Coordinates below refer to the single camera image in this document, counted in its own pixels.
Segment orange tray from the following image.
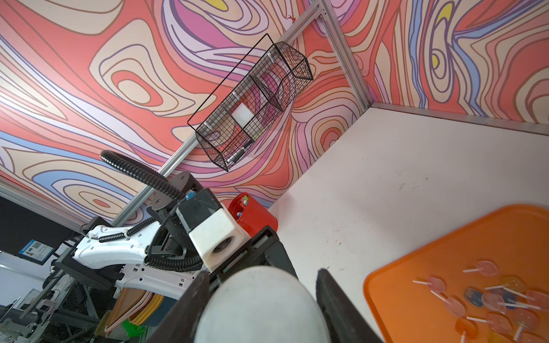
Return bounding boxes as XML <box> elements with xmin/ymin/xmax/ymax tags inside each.
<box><xmin>363</xmin><ymin>204</ymin><xmax>548</xmax><ymax>342</ymax></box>

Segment red pen cup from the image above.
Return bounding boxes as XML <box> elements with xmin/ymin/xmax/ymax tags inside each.
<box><xmin>228</xmin><ymin>193</ymin><xmax>278</xmax><ymax>237</ymax></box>

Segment black wire basket left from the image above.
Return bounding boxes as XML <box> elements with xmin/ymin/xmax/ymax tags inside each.
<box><xmin>187</xmin><ymin>34</ymin><xmax>313</xmax><ymax>172</ymax></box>

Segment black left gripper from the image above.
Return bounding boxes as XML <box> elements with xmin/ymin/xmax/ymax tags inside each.
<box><xmin>210</xmin><ymin>226</ymin><xmax>297</xmax><ymax>285</ymax></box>

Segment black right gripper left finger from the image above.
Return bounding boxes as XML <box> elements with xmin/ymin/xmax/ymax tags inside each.
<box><xmin>146</xmin><ymin>272</ymin><xmax>210</xmax><ymax>343</ymax></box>

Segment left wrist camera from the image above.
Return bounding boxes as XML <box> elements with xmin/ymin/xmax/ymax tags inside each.
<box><xmin>176</xmin><ymin>189</ymin><xmax>251</xmax><ymax>272</ymax></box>

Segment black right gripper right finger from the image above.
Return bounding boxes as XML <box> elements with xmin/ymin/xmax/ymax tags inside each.
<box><xmin>316</xmin><ymin>269</ymin><xmax>382</xmax><ymax>342</ymax></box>

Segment black marker in basket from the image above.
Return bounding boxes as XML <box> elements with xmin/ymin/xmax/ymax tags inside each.
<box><xmin>225</xmin><ymin>145</ymin><xmax>250</xmax><ymax>169</ymax></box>

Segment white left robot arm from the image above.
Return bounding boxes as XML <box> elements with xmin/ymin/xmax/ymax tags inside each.
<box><xmin>71</xmin><ymin>172</ymin><xmax>295</xmax><ymax>300</ymax></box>

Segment aluminium frame left post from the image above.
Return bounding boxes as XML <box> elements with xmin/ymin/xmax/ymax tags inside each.
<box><xmin>316</xmin><ymin>0</ymin><xmax>373</xmax><ymax>113</ymax></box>

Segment lollipop candies on tray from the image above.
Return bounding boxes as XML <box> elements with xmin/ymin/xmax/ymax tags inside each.
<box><xmin>413</xmin><ymin>276</ymin><xmax>548</xmax><ymax>342</ymax></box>

